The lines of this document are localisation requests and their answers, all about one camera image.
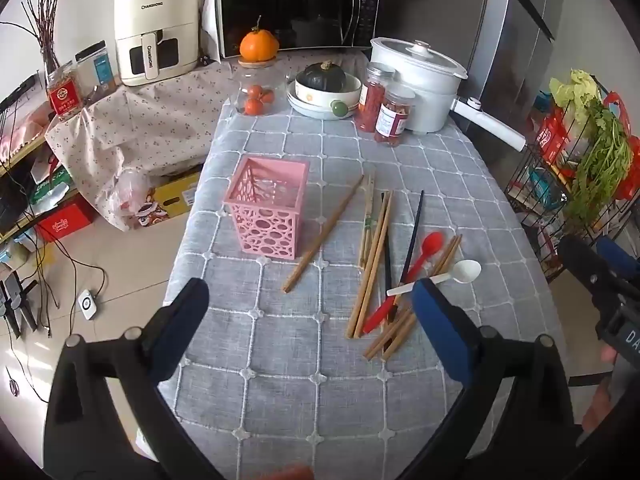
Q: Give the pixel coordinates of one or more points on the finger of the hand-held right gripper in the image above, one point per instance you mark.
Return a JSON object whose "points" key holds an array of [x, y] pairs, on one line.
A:
{"points": [[617, 257], [582, 265]]}

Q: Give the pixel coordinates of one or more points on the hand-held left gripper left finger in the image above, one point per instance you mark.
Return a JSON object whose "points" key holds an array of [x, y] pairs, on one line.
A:
{"points": [[175, 345]]}

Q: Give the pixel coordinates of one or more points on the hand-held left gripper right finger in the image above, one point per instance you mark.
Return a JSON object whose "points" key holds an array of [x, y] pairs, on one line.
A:
{"points": [[442, 330]]}

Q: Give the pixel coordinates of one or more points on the white plastic spoon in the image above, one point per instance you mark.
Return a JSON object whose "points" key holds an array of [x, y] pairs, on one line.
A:
{"points": [[465, 272]]}

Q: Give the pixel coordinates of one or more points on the red plastic spoon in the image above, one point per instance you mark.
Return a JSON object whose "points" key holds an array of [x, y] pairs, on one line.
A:
{"points": [[425, 255]]}

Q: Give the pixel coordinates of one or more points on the pale bamboo chopstick pair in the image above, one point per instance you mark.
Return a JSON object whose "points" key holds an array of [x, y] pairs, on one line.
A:
{"points": [[367, 220]]}

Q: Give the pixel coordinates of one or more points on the pink perforated utensil holder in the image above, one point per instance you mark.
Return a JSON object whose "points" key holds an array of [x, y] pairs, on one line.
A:
{"points": [[260, 215]]}

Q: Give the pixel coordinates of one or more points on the person's right hand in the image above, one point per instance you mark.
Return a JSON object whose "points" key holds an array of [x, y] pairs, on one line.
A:
{"points": [[597, 402]]}

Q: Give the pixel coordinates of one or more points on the red plastic bag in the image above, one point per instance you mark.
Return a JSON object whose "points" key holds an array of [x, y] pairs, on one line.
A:
{"points": [[627, 180]]}

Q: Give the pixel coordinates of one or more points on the blue snack packet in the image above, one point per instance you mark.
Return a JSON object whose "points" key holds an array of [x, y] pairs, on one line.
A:
{"points": [[545, 190]]}

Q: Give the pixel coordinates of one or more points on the white round device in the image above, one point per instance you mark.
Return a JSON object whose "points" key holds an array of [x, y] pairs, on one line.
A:
{"points": [[88, 304]]}

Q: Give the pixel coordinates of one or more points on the green leafy vegetable bunch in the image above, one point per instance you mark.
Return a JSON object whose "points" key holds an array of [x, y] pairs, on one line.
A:
{"points": [[600, 160]]}

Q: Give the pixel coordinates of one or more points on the grey checked tablecloth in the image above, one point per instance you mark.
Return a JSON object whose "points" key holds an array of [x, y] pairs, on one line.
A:
{"points": [[350, 390]]}

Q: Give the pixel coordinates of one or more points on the red snack packet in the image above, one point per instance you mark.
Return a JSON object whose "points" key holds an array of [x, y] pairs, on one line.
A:
{"points": [[552, 137]]}

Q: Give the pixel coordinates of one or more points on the yellow cardboard box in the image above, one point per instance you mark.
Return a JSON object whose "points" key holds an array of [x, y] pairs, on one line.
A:
{"points": [[175, 195]]}

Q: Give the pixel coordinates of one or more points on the clear plastic bag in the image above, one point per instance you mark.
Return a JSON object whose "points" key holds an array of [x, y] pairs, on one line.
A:
{"points": [[125, 195]]}

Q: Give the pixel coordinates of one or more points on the black stand legs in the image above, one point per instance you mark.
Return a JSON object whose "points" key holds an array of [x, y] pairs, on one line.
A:
{"points": [[17, 305]]}

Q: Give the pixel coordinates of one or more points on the red box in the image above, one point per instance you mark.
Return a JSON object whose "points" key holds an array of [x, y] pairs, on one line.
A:
{"points": [[62, 222]]}

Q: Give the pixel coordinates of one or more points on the green box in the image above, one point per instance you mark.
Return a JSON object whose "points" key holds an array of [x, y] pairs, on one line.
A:
{"points": [[52, 187]]}

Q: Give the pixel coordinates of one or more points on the jar of dried fruit slices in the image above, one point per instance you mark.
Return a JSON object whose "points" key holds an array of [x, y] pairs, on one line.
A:
{"points": [[392, 120]]}

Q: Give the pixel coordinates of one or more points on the floral beige cloth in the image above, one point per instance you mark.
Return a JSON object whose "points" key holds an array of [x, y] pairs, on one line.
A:
{"points": [[150, 130]]}

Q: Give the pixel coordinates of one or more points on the white electric pot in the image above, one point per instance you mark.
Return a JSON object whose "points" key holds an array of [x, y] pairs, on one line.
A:
{"points": [[430, 85]]}

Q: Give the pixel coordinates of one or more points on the jar of red berries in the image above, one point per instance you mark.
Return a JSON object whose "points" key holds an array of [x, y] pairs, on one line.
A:
{"points": [[372, 102]]}

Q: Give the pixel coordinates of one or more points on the grey refrigerator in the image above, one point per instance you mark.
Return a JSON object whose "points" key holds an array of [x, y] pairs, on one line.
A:
{"points": [[515, 35]]}

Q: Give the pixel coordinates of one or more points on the small tangerine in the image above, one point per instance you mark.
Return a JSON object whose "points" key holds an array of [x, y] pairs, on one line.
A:
{"points": [[253, 107], [255, 91], [269, 96]]}

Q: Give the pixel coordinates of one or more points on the white plate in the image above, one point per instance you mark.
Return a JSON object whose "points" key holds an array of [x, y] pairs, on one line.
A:
{"points": [[305, 109]]}

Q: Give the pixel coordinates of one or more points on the white dish with green knob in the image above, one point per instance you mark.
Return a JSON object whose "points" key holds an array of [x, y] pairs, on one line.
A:
{"points": [[320, 96]]}

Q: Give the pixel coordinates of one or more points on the red label jar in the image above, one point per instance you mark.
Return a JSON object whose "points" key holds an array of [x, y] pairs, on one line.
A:
{"points": [[65, 95]]}

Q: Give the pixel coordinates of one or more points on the clear glass jar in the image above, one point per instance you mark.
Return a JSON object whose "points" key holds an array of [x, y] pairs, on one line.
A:
{"points": [[242, 80]]}

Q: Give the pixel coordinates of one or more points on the dark green pumpkin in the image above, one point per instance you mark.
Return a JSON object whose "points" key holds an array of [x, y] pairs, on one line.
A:
{"points": [[325, 77]]}

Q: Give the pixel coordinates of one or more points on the clear container with black lid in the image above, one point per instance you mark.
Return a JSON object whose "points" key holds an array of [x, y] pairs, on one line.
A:
{"points": [[100, 72]]}

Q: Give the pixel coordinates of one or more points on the large orange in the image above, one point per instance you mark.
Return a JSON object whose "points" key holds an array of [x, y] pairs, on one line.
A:
{"points": [[259, 45]]}

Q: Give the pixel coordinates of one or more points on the cream air fryer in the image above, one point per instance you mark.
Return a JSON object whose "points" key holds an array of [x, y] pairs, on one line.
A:
{"points": [[155, 15]]}

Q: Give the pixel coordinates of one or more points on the black microwave oven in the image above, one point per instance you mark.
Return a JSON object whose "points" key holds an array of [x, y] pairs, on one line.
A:
{"points": [[300, 5]]}

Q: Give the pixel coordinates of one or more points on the bare dry branches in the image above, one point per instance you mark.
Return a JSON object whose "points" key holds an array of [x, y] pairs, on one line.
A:
{"points": [[42, 15]]}

